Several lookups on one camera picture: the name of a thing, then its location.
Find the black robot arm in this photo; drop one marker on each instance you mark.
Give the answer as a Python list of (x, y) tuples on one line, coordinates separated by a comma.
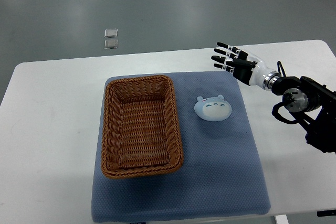
[(304, 101)]

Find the black table control panel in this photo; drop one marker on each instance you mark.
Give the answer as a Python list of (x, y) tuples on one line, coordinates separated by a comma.
[(326, 213)]

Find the clear floor plate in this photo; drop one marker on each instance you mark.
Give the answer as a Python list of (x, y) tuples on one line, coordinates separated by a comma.
[(110, 33), (111, 44)]

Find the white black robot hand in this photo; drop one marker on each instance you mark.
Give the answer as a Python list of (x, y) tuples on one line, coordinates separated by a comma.
[(252, 70)]

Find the lower clear floor plate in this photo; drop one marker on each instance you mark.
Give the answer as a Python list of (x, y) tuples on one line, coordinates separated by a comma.
[(111, 44)]

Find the upper clear floor plate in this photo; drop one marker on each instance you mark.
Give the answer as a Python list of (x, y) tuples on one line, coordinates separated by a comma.
[(110, 33)]

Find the blue quilted mat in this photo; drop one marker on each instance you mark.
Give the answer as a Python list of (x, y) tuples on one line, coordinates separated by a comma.
[(221, 174)]

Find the brown wicker basket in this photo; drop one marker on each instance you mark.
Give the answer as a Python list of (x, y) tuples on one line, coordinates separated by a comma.
[(140, 128)]

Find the white table leg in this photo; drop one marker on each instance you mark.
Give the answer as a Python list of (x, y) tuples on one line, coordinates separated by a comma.
[(281, 219)]

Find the blue plush toy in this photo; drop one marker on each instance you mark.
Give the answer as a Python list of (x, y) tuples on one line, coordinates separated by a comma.
[(213, 109)]

